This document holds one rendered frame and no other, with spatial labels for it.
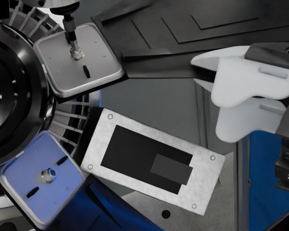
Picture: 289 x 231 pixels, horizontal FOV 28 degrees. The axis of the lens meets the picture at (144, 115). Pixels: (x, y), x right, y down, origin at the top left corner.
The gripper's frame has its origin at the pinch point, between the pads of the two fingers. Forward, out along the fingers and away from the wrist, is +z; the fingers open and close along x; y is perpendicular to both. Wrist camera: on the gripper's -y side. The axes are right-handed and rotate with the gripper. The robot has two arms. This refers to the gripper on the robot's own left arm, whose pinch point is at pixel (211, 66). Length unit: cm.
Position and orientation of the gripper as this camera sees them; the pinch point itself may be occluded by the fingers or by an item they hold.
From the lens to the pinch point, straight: 50.0
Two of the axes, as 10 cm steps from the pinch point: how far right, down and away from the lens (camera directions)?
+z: -8.5, -2.8, 4.4
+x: 1.8, 6.3, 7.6
